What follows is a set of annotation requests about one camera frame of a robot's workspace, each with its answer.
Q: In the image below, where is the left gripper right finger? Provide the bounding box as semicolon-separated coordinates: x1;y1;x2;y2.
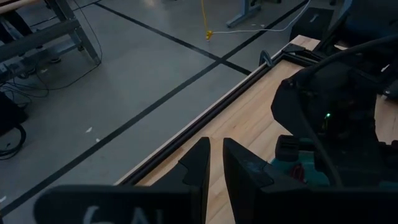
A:
223;138;309;224

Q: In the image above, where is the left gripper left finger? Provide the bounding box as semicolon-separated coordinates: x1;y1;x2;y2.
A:
152;136;211;224

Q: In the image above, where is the maroon braided cable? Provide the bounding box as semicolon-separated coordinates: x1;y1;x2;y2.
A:
290;164;308;184

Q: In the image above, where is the teal plastic bin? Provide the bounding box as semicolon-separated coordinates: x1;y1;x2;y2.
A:
269;155;398;190

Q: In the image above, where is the black box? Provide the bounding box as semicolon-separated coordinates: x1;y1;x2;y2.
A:
289;6;335;43

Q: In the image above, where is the black table clamp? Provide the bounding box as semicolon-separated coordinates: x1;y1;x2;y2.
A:
258;49;275;68

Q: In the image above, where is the grey table leg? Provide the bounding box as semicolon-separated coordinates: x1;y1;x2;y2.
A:
226;0;262;29

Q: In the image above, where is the black aluminium table frame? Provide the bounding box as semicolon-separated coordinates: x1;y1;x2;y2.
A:
123;43;326;187

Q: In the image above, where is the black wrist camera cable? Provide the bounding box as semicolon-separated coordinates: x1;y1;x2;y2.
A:
292;34;398;187

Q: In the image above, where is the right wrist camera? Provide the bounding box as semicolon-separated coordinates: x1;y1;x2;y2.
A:
275;134;300;163

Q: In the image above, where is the white floor cable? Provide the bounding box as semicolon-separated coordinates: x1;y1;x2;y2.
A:
211;0;312;35

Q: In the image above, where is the yellow plug and cord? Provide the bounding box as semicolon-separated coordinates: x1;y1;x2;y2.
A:
200;0;214;42

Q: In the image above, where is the black floor cable coil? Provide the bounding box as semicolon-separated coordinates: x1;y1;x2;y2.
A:
0;123;27;161

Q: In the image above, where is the grey metal desk frame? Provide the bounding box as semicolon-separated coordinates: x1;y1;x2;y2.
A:
0;0;102;82

